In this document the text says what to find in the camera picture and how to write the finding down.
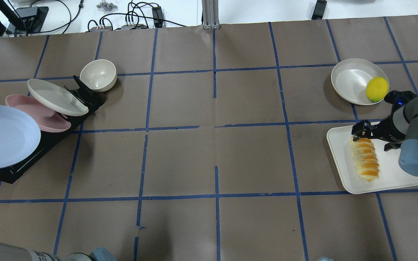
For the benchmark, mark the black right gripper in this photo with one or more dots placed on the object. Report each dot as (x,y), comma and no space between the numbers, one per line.
(386,131)

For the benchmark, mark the orange striped bread roll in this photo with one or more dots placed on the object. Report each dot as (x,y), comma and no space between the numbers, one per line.
(365,159)

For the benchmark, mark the light blue plate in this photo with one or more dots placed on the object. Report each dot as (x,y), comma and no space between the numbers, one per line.
(19,136)

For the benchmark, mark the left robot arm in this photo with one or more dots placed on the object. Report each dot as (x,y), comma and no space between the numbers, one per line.
(14,253)

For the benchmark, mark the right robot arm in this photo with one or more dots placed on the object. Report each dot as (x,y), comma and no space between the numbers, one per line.
(399,129)

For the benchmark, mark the pink plate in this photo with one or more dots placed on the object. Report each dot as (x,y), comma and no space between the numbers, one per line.
(47,119)

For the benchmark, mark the cream plate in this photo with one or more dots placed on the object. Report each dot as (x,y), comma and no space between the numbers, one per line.
(56,98)

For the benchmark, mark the yellow lemon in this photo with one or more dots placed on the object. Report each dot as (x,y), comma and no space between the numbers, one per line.
(376,89)

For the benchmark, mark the white shallow bowl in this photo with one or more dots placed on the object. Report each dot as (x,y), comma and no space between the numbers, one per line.
(349,78)

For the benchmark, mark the white rectangular tray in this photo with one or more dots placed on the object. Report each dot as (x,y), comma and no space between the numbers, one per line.
(390,175)

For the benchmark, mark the black dish rack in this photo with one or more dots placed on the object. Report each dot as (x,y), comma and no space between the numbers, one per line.
(48,140)

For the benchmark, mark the cream deep bowl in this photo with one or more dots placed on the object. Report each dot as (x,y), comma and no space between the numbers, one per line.
(99,75)

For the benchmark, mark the black power adapter top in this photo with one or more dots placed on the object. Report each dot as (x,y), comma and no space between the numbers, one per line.
(158,17)

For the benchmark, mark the aluminium frame post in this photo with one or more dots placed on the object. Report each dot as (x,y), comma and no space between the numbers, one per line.
(210,14)

